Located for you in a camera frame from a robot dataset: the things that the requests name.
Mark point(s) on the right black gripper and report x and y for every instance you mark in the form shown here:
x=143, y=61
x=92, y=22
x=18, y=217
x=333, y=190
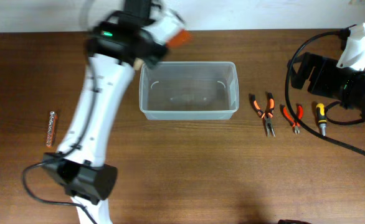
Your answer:
x=314, y=75

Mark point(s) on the orange-black needle-nose pliers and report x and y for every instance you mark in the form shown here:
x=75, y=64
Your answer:
x=266, y=114

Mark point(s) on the clear plastic container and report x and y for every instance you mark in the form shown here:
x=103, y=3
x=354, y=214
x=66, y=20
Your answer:
x=189, y=91

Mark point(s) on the orange bit holder strip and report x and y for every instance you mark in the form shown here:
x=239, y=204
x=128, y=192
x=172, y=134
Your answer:
x=51, y=128

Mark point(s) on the stubby black-yellow screwdriver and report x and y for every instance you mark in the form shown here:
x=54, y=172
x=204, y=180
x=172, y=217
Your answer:
x=321, y=118

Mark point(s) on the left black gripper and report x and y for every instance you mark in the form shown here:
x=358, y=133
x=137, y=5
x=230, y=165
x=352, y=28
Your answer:
x=154, y=59

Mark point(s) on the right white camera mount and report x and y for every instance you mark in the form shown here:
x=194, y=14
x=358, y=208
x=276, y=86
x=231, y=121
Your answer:
x=353, y=55

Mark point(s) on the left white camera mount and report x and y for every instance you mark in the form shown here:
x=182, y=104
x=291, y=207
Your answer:
x=166, y=27

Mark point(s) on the red-black cutting pliers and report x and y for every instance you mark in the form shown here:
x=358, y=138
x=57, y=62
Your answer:
x=295, y=125

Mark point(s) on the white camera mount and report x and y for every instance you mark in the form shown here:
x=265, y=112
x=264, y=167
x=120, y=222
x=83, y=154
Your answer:
x=166, y=27
x=353, y=55

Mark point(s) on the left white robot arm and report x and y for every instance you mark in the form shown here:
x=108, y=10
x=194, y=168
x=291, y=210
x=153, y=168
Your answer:
x=140, y=31

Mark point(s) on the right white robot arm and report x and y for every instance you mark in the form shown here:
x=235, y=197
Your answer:
x=353, y=93

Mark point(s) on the orange scraper wooden handle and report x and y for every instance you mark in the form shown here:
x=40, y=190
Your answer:
x=177, y=41

